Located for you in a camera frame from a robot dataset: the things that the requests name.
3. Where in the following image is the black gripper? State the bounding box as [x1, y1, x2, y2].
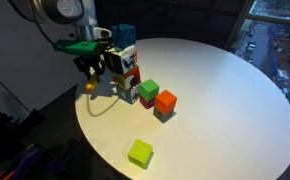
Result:
[73, 53, 106, 84]

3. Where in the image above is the yellow banana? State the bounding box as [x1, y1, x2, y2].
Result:
[85, 73, 99, 93]

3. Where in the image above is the white black picture cube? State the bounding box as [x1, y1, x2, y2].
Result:
[102, 44, 139, 76]

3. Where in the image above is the red white picture cube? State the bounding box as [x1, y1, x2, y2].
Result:
[111, 65, 142, 92]

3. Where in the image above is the blue picture cube number four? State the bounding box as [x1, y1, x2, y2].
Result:
[115, 83, 141, 105]

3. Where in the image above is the teal foam cube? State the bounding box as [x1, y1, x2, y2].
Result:
[110, 23, 137, 50]

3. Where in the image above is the green cube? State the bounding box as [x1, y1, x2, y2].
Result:
[138, 78, 160, 103]

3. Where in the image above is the magenta cube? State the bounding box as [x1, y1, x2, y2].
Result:
[139, 96, 156, 110]

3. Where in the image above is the orange cube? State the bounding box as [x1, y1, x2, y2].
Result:
[154, 89, 178, 116]

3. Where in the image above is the gray cube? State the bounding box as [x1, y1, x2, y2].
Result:
[152, 107, 175, 124]

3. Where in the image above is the lime yellow cube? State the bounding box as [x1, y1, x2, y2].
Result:
[127, 138, 154, 170]

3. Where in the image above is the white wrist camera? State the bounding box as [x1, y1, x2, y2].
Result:
[93, 27, 113, 40]

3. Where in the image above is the orange red handle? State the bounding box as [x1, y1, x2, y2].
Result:
[0, 170, 15, 180]

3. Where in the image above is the window frame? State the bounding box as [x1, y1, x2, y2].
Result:
[224, 0, 290, 52]

